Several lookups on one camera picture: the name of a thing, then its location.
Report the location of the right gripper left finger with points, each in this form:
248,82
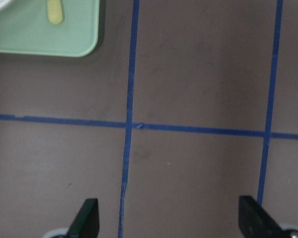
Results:
86,223

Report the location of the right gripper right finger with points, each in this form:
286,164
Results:
255,222

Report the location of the yellow plastic fork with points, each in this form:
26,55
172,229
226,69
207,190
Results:
55,11

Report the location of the light green tray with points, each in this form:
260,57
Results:
26,29

